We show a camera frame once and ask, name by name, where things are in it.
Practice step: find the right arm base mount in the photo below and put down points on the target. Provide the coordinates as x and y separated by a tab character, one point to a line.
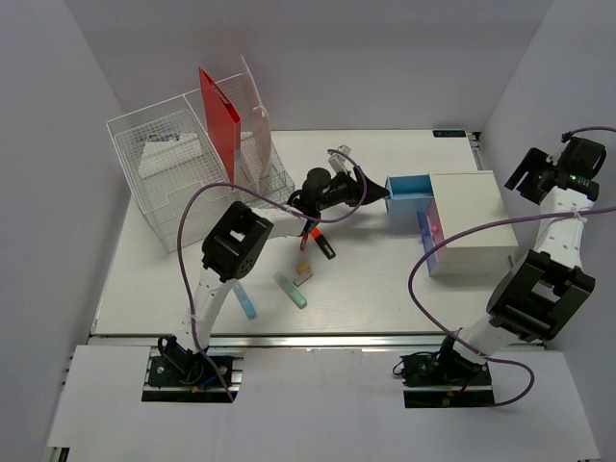
443	379

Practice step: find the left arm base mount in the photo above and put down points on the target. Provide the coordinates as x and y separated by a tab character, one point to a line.
177	374

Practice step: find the papers in wire organizer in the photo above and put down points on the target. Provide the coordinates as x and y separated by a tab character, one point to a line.
162	152

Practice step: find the grey eraser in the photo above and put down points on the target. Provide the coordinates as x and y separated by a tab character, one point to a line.
303	277

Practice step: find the pink drawer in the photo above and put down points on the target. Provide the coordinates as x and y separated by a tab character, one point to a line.
432	234

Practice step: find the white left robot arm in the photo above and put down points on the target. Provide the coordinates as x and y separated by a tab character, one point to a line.
232	248

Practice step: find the white wire file organizer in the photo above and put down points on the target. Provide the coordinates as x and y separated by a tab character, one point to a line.
182	204

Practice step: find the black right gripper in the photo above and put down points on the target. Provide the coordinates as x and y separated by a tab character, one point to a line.
534	161

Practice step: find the red pen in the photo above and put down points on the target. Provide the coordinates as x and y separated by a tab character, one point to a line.
303	242

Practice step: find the red plastic folder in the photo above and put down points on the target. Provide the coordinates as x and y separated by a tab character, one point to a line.
223	124

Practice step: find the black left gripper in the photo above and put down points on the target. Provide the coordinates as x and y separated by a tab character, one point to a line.
355	189

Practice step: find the aluminium table rail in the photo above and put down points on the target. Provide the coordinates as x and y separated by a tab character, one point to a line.
307	341

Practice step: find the green highlighter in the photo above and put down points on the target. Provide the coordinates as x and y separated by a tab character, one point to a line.
290	290

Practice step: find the blue highlighter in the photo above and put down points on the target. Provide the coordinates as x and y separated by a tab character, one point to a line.
245	301

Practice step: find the orange black highlighter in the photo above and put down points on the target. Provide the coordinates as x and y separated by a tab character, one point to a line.
323	243

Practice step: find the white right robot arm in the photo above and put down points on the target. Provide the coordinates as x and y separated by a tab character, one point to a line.
541	293

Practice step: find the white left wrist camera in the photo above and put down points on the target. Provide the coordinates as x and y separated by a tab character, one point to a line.
337	159

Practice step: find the white drawer box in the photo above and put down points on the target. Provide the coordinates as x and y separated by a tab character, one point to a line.
466	200

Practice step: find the clear document sleeve with papers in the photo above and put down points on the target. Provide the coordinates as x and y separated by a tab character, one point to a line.
260	126

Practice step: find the small blue label plate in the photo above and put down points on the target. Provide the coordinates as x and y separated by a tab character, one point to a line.
449	133

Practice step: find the blue drawer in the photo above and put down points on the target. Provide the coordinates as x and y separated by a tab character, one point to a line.
408	194

